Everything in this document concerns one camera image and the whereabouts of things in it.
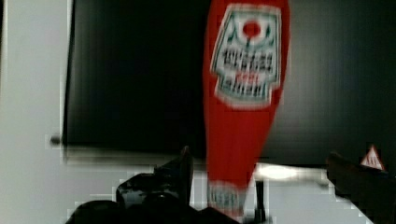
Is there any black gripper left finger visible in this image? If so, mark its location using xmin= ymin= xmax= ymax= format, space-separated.
xmin=116 ymin=146 xmax=193 ymax=210

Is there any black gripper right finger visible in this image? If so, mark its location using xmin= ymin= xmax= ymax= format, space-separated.
xmin=326 ymin=153 xmax=396 ymax=224

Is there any red ketchup bottle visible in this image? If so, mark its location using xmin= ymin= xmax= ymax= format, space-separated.
xmin=203 ymin=0 xmax=290 ymax=219

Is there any black toaster oven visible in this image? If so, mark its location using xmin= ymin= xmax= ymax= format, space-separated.
xmin=54 ymin=0 xmax=395 ymax=224

